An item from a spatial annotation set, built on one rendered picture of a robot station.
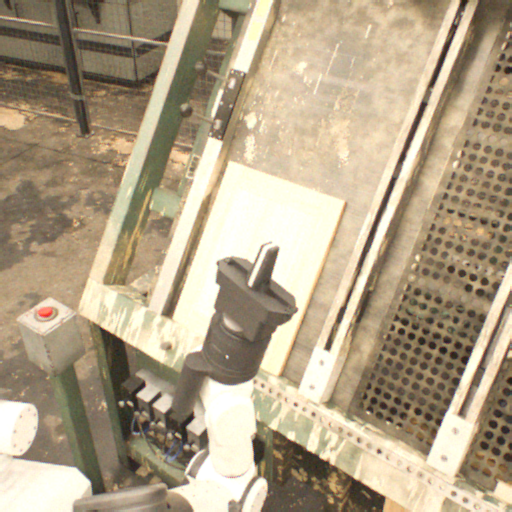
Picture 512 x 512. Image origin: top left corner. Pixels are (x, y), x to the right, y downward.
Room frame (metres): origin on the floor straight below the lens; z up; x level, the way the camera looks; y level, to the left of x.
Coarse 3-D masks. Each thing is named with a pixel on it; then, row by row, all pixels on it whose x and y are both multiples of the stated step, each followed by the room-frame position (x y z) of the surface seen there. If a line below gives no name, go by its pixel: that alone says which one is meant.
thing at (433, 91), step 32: (480, 0) 1.45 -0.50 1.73; (448, 32) 1.42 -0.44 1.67; (448, 64) 1.37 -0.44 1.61; (416, 96) 1.36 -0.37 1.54; (448, 96) 1.38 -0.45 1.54; (416, 128) 1.34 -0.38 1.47; (416, 160) 1.27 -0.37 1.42; (384, 192) 1.24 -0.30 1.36; (384, 224) 1.19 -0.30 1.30; (352, 256) 1.17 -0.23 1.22; (384, 256) 1.19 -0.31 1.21; (352, 288) 1.15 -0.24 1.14; (352, 320) 1.08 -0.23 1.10; (320, 352) 1.04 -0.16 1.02; (320, 384) 0.99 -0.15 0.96
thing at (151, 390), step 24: (144, 360) 1.26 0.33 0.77; (144, 384) 1.18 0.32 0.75; (168, 384) 1.19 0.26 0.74; (144, 408) 1.12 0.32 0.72; (168, 408) 1.09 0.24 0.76; (144, 432) 1.13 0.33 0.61; (192, 432) 1.01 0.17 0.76; (264, 432) 1.00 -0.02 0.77; (168, 456) 1.05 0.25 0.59; (264, 456) 1.00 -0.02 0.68
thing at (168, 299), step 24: (264, 24) 1.72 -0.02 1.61; (240, 96) 1.63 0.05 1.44; (216, 144) 1.56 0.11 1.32; (216, 168) 1.53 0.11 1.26; (192, 192) 1.51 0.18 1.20; (192, 216) 1.46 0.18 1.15; (192, 240) 1.44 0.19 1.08; (168, 264) 1.40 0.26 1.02; (168, 288) 1.35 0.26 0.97; (168, 312) 1.34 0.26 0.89
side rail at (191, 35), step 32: (192, 0) 1.88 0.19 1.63; (192, 32) 1.84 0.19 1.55; (192, 64) 1.83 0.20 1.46; (160, 96) 1.74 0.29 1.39; (160, 128) 1.70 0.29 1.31; (160, 160) 1.69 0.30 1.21; (128, 192) 1.59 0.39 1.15; (128, 224) 1.56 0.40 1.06; (96, 256) 1.51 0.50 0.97; (128, 256) 1.54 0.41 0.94
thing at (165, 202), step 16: (224, 0) 1.93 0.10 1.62; (240, 0) 1.90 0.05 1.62; (240, 16) 1.89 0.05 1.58; (224, 64) 1.82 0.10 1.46; (208, 112) 1.75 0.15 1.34; (160, 192) 1.64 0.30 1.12; (176, 192) 1.63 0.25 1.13; (160, 208) 1.60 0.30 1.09; (176, 208) 1.58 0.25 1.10; (416, 304) 1.12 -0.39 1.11; (448, 304) 1.10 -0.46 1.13; (432, 320) 1.08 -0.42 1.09; (480, 320) 1.04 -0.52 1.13; (464, 336) 1.03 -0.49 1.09
